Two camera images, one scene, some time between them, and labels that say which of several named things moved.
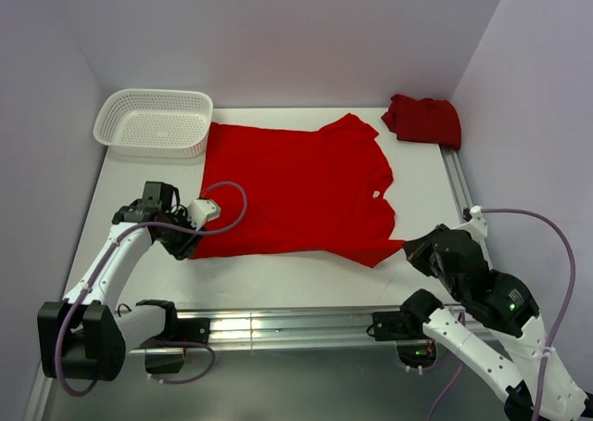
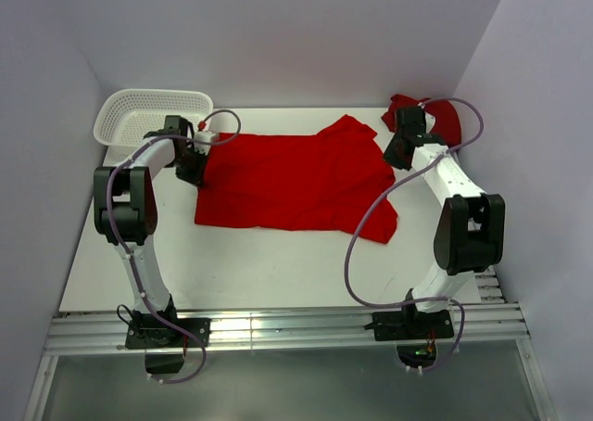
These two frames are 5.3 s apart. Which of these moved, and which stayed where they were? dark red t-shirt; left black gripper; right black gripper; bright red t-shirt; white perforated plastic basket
Moved: right black gripper; left black gripper; bright red t-shirt
Stayed: white perforated plastic basket; dark red t-shirt
